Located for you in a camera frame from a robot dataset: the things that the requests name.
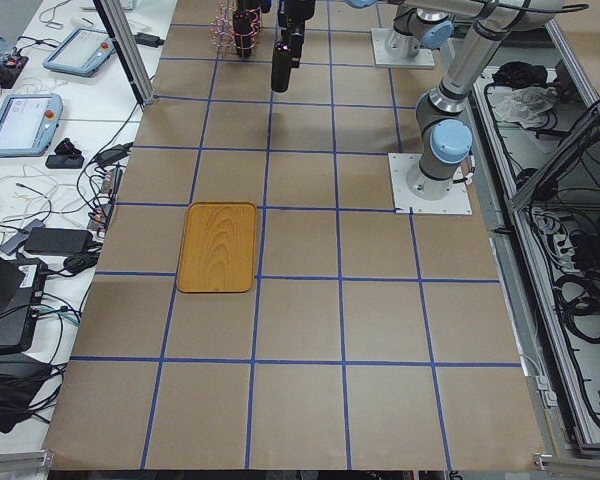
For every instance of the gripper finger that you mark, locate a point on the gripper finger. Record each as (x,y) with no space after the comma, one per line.
(296,41)

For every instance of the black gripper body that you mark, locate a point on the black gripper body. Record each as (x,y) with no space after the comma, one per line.
(286,19)

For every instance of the dark wine bottle carried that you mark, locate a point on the dark wine bottle carried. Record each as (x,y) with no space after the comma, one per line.
(281,67)

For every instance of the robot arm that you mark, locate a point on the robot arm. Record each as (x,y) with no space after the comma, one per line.
(415,34)
(446,140)

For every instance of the dark wine bottle near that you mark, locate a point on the dark wine bottle near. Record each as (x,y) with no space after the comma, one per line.
(246,18)

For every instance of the wooden serving tray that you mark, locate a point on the wooden serving tray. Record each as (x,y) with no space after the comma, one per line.
(218,248)

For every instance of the black small power brick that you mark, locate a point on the black small power brick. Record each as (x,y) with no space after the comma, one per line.
(150,40)

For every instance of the teach pendant far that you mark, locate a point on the teach pendant far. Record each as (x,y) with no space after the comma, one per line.
(81,53)

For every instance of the teach pendant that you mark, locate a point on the teach pendant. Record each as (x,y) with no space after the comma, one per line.
(81,53)
(28,123)

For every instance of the white crumpled cloth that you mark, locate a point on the white crumpled cloth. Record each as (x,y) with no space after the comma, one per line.
(529,107)

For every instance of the black webcam device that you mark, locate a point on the black webcam device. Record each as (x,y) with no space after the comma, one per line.
(66,156)

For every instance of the teach pendant near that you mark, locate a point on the teach pendant near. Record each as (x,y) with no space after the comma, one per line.
(28,123)

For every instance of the black power adapter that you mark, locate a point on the black power adapter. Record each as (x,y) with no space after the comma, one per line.
(57,241)

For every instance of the black laptop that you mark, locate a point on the black laptop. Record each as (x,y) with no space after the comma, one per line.
(21,288)

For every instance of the copper wire bottle basket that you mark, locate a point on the copper wire bottle basket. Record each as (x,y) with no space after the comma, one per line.
(221,28)

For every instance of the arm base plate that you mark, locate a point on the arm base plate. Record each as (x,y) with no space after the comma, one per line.
(414,193)
(394,50)

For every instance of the aluminium frame post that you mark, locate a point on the aluminium frame post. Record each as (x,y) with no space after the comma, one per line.
(117,27)

